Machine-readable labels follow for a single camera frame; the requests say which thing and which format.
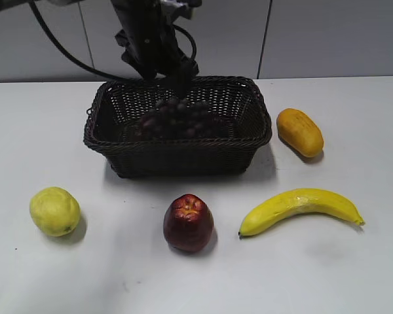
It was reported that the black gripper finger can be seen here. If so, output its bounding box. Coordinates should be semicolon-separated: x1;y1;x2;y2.
174;63;197;99

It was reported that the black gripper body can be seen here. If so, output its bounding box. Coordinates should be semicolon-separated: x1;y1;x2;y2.
111;0;199;80

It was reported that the purple grape bunch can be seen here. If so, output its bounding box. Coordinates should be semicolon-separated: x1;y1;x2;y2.
135;97;227;141

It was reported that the black woven basket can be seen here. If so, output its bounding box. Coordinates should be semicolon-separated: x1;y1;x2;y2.
84;76;272;178

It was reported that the orange-yellow mango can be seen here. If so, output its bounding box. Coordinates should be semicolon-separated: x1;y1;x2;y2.
276;108;324;158

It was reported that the dark red apple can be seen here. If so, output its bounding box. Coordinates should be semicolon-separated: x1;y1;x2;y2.
163;194;214;253

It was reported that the yellow banana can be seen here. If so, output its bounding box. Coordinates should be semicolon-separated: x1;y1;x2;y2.
238;188;365;237

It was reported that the yellow-green lemon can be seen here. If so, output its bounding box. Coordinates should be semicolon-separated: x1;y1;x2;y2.
29;186;81;237

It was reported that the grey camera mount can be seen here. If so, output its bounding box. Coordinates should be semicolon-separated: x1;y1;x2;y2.
160;0;202;22

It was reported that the black cable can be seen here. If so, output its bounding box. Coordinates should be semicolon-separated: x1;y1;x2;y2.
28;0;141;82

